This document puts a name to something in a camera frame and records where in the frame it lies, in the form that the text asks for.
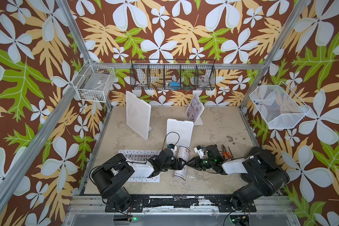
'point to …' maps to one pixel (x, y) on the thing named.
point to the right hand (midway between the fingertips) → (186, 164)
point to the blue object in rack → (174, 85)
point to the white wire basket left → (93, 83)
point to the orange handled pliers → (225, 153)
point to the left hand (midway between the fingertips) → (182, 162)
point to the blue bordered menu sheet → (184, 153)
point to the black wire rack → (173, 74)
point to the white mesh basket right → (278, 106)
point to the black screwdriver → (230, 151)
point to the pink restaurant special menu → (195, 109)
